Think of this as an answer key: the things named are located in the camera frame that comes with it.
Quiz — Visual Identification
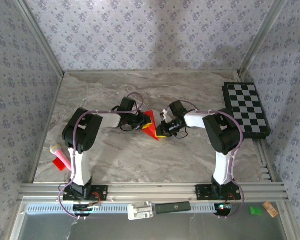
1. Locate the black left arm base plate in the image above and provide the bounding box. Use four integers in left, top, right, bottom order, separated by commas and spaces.
62, 184, 109, 202

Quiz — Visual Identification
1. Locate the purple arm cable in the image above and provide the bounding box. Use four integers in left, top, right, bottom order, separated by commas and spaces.
163, 99, 245, 220
57, 92, 145, 221

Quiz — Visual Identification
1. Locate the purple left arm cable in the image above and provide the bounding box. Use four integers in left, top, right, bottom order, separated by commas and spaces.
57, 92, 145, 221

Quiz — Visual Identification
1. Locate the brown cardboard tag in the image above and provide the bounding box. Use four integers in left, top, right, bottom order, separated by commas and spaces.
262, 201, 279, 218

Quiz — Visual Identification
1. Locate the pink toy microphone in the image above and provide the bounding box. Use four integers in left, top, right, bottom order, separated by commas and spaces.
49, 143, 73, 172

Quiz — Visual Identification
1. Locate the black rectangular device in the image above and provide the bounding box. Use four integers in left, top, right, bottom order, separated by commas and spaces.
154, 201, 192, 215

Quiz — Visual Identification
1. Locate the white plastic holder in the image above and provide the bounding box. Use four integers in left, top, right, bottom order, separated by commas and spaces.
127, 201, 155, 221

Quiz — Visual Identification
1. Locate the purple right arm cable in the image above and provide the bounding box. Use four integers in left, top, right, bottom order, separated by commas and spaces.
163, 99, 245, 220

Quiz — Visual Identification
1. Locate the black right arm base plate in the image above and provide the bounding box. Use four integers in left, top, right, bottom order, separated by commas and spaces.
194, 184, 242, 201

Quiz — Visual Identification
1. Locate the aluminium side rail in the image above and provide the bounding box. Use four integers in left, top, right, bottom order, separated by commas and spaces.
253, 138, 275, 183

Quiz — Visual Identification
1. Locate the aluminium frame post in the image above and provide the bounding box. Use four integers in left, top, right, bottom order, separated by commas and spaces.
238, 0, 285, 76
13, 0, 65, 77

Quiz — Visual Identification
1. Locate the aluminium mounting rail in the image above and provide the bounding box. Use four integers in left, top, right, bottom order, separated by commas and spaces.
16, 181, 290, 204

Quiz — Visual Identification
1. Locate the small red block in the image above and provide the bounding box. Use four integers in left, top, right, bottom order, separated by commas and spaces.
52, 157, 67, 172

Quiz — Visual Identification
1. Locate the black and grey checkerboard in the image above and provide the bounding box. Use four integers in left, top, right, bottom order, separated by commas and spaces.
221, 81, 272, 140

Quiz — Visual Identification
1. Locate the grey slotted cable duct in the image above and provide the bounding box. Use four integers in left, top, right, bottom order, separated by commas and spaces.
24, 201, 217, 215

